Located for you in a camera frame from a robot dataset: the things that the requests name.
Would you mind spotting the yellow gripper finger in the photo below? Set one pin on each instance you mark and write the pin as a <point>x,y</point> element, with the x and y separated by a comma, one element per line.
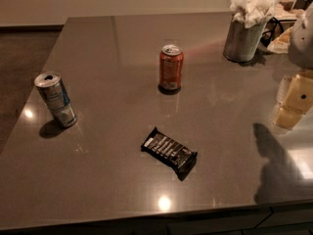
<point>283,88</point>
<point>297,103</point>

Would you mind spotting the red coke can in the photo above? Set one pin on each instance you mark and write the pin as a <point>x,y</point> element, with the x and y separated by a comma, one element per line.
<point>171,60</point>

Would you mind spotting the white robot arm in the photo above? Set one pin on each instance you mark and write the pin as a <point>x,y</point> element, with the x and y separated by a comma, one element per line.
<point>301,46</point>

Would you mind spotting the silver blue redbull can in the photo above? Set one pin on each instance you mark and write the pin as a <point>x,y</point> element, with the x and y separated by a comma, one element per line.
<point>53,92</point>

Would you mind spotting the cluttered items behind table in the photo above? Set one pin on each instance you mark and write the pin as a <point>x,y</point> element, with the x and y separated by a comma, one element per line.
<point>277,34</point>

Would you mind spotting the metal napkin holder cup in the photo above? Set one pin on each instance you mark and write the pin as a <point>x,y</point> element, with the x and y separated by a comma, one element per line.
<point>242,42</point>

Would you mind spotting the black snack bar wrapper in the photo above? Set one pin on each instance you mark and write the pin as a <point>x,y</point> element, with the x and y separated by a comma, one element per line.
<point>170,152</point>

